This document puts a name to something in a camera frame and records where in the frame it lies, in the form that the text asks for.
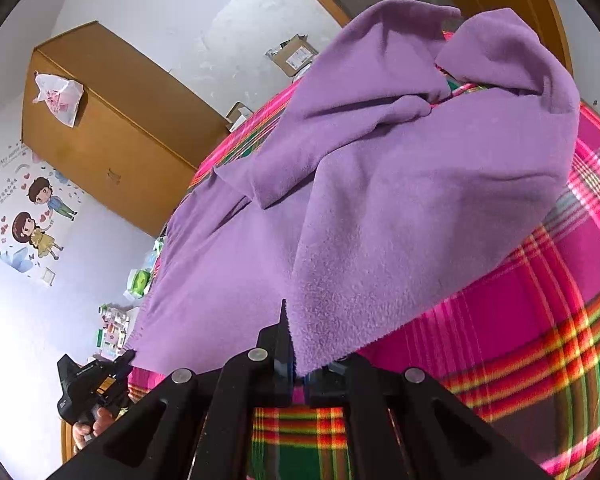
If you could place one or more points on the wooden wardrobe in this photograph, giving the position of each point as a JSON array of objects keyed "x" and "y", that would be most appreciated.
[{"x": 139, "y": 136}]

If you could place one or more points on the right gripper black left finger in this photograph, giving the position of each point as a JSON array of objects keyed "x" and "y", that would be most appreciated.
[{"x": 194, "y": 426}]

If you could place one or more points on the cartoon couple wall sticker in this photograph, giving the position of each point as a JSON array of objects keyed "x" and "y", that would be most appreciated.
[{"x": 35, "y": 231}]

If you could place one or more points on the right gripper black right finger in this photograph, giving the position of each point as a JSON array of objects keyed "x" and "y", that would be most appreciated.
[{"x": 408, "y": 426}]

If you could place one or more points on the side table with glass top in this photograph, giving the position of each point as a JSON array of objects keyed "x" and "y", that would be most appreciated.
[{"x": 112, "y": 340}]

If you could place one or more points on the cardboard box with label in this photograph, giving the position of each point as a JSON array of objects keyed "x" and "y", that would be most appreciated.
[{"x": 292, "y": 55}]

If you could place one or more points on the green tissue pack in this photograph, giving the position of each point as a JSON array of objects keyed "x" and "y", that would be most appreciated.
[{"x": 138, "y": 284}]

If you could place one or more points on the white open box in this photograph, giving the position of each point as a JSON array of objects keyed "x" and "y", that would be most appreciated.
[{"x": 237, "y": 115}]

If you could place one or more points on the white plastic bag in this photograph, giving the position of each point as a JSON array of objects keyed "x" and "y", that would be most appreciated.
[{"x": 62, "y": 96}]

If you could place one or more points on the person's left hand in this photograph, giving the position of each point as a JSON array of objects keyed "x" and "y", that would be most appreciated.
[{"x": 81, "y": 432}]

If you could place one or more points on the purple fleece garment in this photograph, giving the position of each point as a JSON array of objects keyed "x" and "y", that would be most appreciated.
[{"x": 405, "y": 166}]

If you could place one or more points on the pink plaid bed sheet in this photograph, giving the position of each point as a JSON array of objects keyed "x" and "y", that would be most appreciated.
[{"x": 521, "y": 345}]

